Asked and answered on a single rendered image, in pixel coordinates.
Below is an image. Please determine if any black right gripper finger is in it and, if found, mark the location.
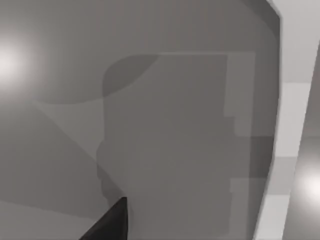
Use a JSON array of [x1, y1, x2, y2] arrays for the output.
[[79, 196, 129, 240]]

